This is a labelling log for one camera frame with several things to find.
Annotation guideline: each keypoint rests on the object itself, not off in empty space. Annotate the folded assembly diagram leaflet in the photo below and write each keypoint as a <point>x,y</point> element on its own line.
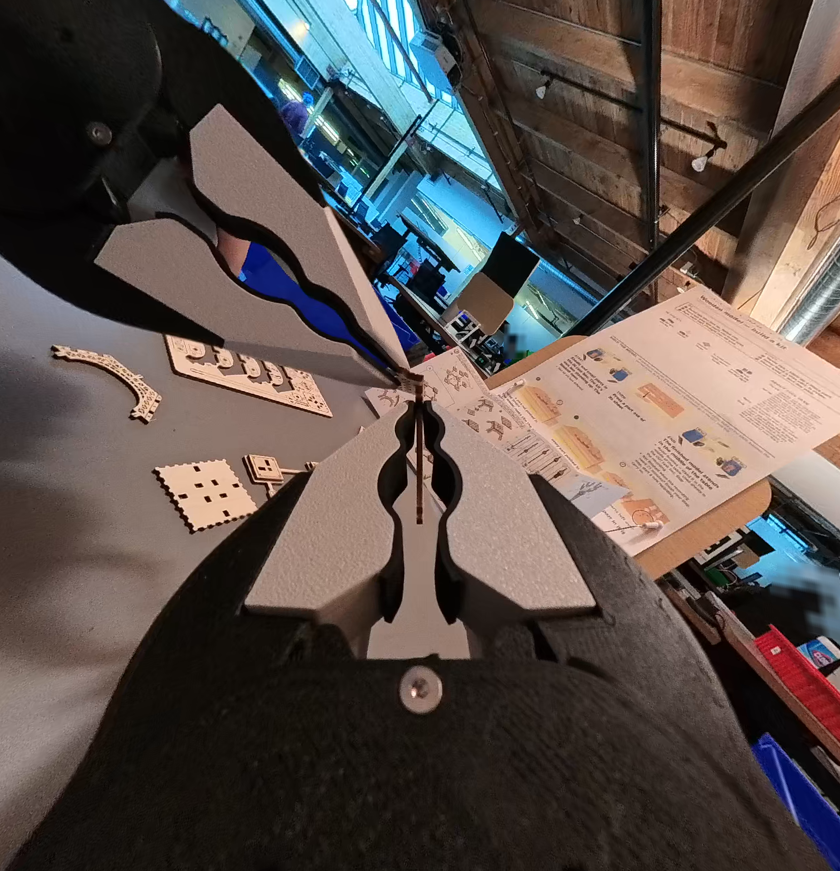
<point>460,381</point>

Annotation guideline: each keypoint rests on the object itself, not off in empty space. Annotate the white ceiling air unit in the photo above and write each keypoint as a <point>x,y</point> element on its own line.
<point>433,61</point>

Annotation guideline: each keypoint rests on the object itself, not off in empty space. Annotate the large printed instruction sheet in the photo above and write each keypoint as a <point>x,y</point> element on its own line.
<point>699,408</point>

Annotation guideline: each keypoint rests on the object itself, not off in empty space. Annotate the blue plastic bin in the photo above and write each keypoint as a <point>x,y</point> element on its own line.
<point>277,279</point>

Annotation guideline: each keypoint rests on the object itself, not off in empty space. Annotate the blue storage crate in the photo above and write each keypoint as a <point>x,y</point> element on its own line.
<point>801,803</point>

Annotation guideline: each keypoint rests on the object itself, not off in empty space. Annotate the black boom pole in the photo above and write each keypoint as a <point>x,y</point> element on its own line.
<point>733,184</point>

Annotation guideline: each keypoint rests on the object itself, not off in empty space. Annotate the wooden four-block square frame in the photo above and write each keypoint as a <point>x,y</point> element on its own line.
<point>253,474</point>

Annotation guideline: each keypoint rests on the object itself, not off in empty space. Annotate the black steel ceiling beam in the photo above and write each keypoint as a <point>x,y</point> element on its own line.
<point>651,102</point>

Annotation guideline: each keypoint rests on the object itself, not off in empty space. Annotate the white ceiling spotlight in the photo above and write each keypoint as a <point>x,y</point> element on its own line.
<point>700,162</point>
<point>543,90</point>

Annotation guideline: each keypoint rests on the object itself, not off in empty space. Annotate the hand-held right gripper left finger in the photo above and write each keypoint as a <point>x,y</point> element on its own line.
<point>324,531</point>

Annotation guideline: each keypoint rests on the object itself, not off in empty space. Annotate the tan and black panel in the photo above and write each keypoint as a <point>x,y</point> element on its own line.
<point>512,265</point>

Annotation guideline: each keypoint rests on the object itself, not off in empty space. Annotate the wooden sheet with arch cutouts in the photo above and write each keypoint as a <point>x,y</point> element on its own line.
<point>311,401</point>

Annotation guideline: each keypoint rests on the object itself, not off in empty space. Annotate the square wooden plate with holes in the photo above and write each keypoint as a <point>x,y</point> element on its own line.
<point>236,507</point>

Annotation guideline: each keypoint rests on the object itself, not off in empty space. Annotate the grey desk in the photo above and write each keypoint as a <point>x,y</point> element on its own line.
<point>66,578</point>

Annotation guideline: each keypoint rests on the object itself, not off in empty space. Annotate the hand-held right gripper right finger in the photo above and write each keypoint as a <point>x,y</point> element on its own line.
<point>515,537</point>

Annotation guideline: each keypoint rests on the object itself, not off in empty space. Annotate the silver metal air duct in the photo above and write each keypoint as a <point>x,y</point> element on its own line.
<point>825,292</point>

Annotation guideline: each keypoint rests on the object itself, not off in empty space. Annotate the red corrugated box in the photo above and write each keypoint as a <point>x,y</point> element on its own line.
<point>801,687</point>

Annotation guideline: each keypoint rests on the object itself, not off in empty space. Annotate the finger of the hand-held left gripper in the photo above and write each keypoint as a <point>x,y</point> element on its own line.
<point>181,279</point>
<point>270,190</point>

